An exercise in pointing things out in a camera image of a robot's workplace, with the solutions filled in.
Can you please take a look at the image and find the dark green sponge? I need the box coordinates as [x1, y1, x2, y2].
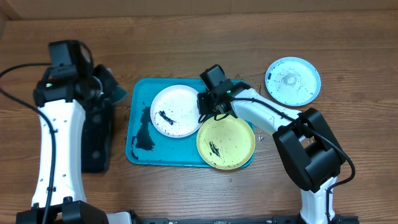
[107, 68, 127, 105]

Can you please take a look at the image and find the light blue rimmed plate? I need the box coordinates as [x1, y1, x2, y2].
[264, 57, 322, 107]

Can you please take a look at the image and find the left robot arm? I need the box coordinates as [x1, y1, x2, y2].
[16, 65, 133, 223]

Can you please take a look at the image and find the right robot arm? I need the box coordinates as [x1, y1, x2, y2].
[197, 82, 348, 223]

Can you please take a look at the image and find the black water tray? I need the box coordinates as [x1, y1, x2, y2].
[81, 98, 115, 173]

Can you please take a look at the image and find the teal plastic serving tray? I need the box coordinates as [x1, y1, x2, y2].
[126, 78, 209, 168]

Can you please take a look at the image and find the white plate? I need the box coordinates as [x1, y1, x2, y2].
[150, 85, 201, 138]

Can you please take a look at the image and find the green rimmed plate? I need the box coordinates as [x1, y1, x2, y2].
[197, 116, 256, 170]

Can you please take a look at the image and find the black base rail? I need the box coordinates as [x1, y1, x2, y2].
[124, 214, 360, 224]

